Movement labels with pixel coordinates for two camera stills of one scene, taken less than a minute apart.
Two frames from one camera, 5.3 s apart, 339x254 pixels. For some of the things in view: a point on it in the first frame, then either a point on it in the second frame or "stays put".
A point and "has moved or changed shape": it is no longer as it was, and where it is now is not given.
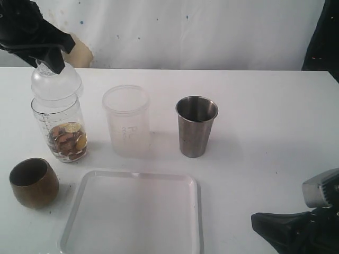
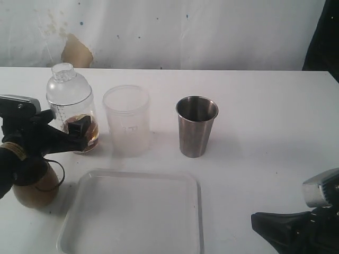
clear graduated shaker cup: x=62 y=124 has moved or changed shape
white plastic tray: x=117 y=212 stays put
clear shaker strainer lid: x=50 y=87 has moved or changed shape
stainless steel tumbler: x=196 y=116 stays put
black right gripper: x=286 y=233 stays put
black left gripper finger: x=52 y=59 to x=55 y=141
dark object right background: x=322 y=52 stays put
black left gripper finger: x=62 y=39 to x=42 y=118
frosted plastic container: x=127 y=108 stays put
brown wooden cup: x=34 y=182 stays put
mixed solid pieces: x=68 y=140 has moved or changed shape
